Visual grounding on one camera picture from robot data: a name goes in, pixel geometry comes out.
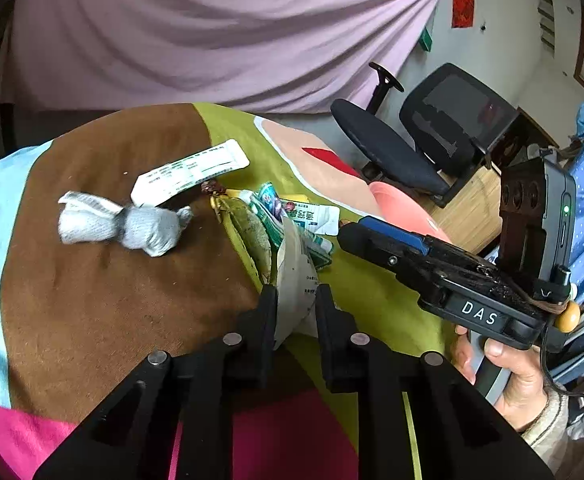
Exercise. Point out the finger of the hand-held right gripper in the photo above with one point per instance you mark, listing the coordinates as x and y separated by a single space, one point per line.
372 247
397 230

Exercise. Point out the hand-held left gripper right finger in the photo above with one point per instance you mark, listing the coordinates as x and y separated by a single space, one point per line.
326 320

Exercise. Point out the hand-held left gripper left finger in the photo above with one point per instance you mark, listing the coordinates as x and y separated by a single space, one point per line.
267 320

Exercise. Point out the salmon plastic basin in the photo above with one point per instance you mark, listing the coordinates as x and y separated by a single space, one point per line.
402 210

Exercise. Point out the white paper piece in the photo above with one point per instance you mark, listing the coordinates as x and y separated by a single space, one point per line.
294 280

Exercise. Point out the white printed tube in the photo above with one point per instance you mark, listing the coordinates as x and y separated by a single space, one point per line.
317 217

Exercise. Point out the person's right forearm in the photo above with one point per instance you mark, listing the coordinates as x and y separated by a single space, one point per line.
547 435

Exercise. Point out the person's right hand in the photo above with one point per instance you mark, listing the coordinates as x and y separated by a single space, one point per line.
522 385

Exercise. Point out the black office chair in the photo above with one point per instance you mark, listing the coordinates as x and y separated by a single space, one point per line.
397 145

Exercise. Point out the yellow wooden bead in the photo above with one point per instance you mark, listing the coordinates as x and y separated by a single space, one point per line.
568 316

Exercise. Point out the green striped tube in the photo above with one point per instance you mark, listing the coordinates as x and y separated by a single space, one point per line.
272 212

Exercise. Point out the small dark brown scrap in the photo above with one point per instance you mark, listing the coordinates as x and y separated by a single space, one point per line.
212 191

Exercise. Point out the grey cloth bundle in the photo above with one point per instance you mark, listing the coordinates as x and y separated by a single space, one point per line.
136 227

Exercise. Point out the long white flat packet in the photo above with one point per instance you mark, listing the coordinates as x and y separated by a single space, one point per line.
191 170

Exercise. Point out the colourful printed blanket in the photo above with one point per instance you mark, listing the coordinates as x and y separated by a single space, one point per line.
96 310

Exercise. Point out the pink curtain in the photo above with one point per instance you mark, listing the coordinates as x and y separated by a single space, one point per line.
196 30

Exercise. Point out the green wall box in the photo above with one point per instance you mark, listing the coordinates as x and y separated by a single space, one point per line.
426 39

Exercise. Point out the red wall paper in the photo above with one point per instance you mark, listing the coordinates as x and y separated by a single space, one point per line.
463 8

